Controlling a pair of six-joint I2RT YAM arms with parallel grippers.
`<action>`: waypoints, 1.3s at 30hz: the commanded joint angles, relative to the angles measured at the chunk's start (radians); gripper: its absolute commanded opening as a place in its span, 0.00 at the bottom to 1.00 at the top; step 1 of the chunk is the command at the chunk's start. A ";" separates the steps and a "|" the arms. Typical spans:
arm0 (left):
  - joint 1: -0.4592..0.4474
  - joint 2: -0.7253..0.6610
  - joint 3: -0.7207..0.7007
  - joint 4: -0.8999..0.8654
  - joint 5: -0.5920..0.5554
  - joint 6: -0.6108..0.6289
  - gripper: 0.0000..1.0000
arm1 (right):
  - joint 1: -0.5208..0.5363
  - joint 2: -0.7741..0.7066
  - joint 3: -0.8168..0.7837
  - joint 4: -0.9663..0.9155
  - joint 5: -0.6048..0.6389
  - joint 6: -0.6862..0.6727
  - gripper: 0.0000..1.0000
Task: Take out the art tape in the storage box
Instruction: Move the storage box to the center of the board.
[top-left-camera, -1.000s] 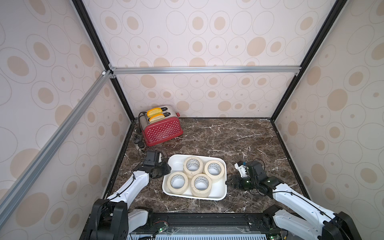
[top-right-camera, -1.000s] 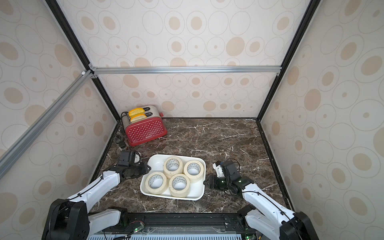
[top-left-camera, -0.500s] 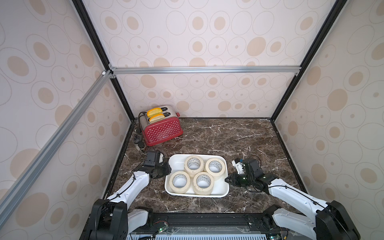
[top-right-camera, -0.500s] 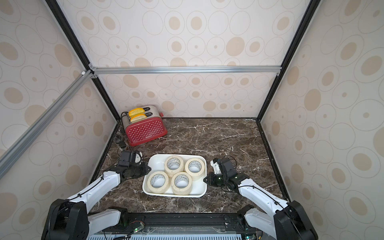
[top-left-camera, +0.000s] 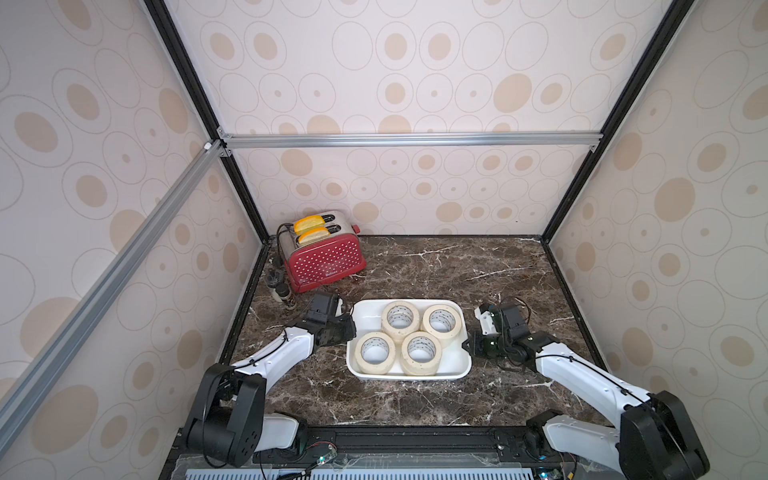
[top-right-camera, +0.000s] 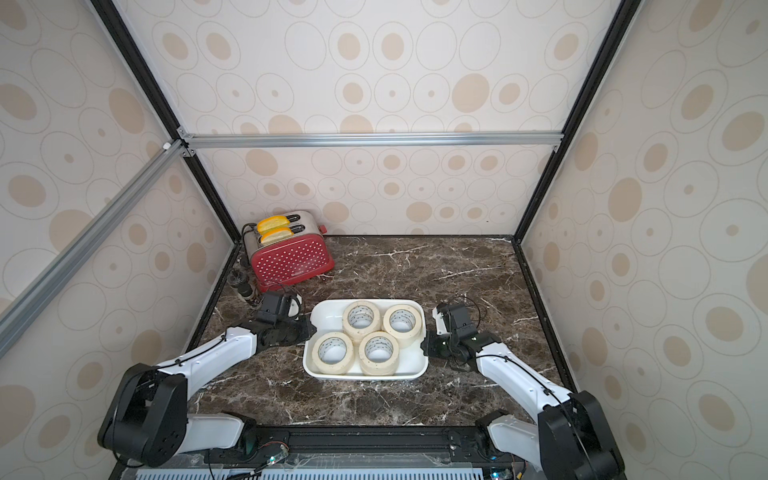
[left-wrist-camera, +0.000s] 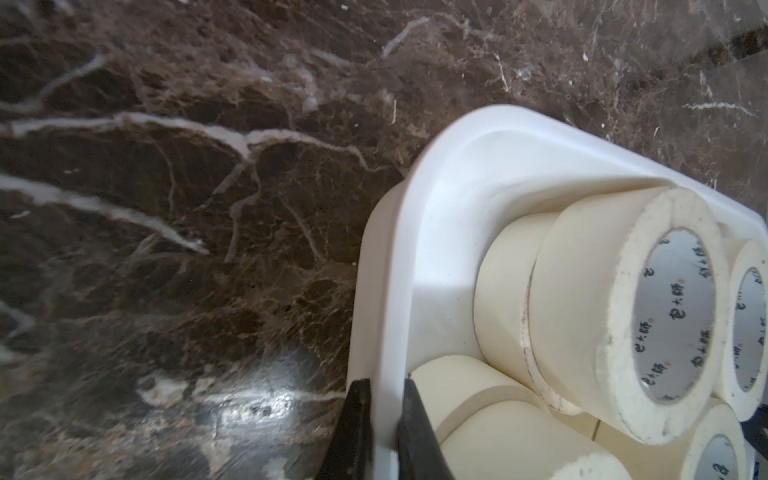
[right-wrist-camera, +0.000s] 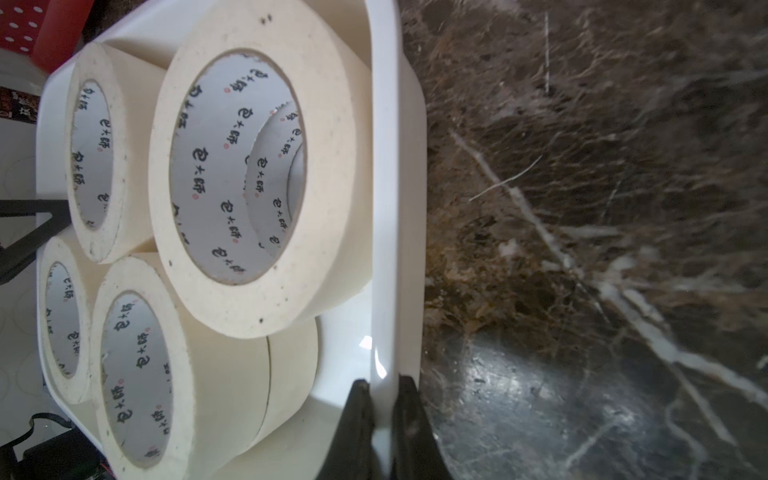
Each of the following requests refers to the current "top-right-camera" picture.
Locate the yellow toast slice front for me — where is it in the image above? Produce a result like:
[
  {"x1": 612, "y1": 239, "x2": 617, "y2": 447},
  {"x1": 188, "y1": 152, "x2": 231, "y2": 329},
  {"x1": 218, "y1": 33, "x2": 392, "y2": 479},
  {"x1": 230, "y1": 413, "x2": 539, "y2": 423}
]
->
[{"x1": 260, "y1": 226, "x2": 295, "y2": 245}]

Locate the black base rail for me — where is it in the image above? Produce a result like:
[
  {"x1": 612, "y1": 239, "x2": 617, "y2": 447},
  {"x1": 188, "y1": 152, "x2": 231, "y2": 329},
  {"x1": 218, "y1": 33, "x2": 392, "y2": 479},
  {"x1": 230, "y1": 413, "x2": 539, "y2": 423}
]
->
[{"x1": 213, "y1": 423, "x2": 523, "y2": 468}]

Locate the masking tape roll one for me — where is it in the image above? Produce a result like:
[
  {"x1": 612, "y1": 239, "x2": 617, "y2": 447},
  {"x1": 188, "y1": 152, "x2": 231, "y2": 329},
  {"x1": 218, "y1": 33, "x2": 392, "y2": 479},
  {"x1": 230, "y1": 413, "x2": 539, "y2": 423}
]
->
[{"x1": 342, "y1": 300, "x2": 382, "y2": 344}]

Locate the masking tape roll two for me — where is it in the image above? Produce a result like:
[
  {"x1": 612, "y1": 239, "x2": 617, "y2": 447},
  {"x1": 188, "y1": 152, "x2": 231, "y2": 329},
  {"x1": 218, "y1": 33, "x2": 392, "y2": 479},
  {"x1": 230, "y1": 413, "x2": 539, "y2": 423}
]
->
[{"x1": 382, "y1": 304, "x2": 424, "y2": 349}]

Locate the yellow toast slice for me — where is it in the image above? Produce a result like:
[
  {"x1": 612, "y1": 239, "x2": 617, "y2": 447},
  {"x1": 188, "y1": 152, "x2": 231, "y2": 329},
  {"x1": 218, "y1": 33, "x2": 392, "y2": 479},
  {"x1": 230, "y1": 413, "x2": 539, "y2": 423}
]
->
[
  {"x1": 260, "y1": 226, "x2": 295, "y2": 245},
  {"x1": 256, "y1": 215, "x2": 296, "y2": 234}
]

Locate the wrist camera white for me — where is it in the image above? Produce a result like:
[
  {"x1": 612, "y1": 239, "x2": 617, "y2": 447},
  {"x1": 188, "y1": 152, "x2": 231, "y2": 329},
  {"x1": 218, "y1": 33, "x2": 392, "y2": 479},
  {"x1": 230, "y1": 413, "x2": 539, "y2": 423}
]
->
[
  {"x1": 287, "y1": 293, "x2": 303, "y2": 318},
  {"x1": 432, "y1": 307, "x2": 448, "y2": 336}
]

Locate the small dark sauce bottle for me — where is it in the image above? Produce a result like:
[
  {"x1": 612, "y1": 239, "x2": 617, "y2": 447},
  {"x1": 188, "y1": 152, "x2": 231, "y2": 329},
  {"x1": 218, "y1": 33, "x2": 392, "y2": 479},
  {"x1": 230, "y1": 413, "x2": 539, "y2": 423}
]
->
[{"x1": 227, "y1": 269, "x2": 254, "y2": 302}]

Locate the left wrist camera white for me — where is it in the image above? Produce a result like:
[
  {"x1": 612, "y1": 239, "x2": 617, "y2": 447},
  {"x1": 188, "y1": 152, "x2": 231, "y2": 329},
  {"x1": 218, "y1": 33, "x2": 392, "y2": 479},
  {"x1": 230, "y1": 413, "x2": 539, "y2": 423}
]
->
[{"x1": 287, "y1": 293, "x2": 303, "y2": 318}]

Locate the white plastic storage tray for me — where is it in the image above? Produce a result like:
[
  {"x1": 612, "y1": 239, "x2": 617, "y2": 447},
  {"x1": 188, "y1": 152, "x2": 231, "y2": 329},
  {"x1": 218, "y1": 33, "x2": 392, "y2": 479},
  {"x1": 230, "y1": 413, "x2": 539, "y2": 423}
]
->
[{"x1": 303, "y1": 299, "x2": 429, "y2": 381}]

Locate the masking tape roll three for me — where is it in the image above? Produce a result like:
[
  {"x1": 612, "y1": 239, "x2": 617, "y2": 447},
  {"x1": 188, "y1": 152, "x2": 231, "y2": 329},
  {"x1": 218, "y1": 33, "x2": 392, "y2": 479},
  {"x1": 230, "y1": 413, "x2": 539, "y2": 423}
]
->
[{"x1": 310, "y1": 331, "x2": 355, "y2": 376}]

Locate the horizontal aluminium frame bar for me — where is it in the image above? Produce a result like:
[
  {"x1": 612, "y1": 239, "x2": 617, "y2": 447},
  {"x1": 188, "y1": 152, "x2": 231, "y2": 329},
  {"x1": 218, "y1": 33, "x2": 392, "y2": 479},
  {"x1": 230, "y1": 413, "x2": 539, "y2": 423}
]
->
[{"x1": 184, "y1": 131, "x2": 563, "y2": 149}]

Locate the yellow toast slice rear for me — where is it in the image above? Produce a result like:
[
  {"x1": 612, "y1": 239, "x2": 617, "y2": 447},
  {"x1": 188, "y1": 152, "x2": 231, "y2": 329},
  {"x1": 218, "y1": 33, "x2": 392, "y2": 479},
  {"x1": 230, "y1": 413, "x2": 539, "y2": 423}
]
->
[{"x1": 256, "y1": 215, "x2": 296, "y2": 234}]

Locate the black left frame post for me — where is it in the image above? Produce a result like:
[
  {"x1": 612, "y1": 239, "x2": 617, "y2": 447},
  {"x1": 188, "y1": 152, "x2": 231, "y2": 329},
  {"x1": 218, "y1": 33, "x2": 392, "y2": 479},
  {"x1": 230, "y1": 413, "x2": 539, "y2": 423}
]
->
[{"x1": 89, "y1": 0, "x2": 240, "y2": 243}]

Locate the black frame post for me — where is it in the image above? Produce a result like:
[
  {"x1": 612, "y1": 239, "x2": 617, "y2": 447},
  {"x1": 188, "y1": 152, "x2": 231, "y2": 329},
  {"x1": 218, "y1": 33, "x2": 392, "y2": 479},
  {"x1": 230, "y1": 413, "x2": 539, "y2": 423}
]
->
[
  {"x1": 513, "y1": 0, "x2": 642, "y2": 246},
  {"x1": 89, "y1": 0, "x2": 240, "y2": 243}
]

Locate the masking tape roll four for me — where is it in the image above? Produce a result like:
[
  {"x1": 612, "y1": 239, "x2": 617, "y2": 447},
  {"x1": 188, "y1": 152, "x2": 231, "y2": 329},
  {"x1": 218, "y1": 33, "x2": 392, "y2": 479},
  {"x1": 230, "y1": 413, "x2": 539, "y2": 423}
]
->
[{"x1": 358, "y1": 331, "x2": 400, "y2": 376}]

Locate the red polka dot toaster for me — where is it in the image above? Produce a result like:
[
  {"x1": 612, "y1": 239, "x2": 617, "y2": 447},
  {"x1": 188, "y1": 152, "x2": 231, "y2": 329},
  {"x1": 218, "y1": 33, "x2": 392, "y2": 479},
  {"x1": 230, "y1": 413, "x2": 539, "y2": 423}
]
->
[{"x1": 241, "y1": 210, "x2": 335, "y2": 292}]

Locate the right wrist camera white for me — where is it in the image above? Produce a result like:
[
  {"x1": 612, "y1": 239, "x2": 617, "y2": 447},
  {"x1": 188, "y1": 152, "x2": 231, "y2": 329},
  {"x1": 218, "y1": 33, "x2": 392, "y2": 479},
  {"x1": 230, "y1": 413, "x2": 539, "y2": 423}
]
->
[{"x1": 432, "y1": 307, "x2": 448, "y2": 336}]

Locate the black right frame post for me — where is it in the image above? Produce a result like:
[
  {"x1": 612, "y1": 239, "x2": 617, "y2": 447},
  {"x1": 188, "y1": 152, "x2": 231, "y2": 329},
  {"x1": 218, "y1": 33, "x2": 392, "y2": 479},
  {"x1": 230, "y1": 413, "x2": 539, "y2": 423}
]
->
[{"x1": 513, "y1": 0, "x2": 642, "y2": 246}]

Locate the left slanted aluminium bar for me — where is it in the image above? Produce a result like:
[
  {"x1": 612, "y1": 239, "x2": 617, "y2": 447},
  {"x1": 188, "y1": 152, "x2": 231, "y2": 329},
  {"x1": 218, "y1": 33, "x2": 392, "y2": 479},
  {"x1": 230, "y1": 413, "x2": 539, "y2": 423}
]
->
[{"x1": 1, "y1": 139, "x2": 184, "y2": 354}]

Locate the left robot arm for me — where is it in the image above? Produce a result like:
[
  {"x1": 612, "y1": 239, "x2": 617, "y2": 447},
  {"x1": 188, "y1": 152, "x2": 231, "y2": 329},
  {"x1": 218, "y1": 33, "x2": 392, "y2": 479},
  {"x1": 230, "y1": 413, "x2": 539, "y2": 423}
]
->
[{"x1": 97, "y1": 290, "x2": 316, "y2": 468}]

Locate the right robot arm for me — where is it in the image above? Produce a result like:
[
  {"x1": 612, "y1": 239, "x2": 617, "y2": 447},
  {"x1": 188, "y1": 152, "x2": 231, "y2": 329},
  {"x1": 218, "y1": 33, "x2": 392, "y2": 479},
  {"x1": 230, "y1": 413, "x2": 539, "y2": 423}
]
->
[{"x1": 422, "y1": 303, "x2": 625, "y2": 479}]

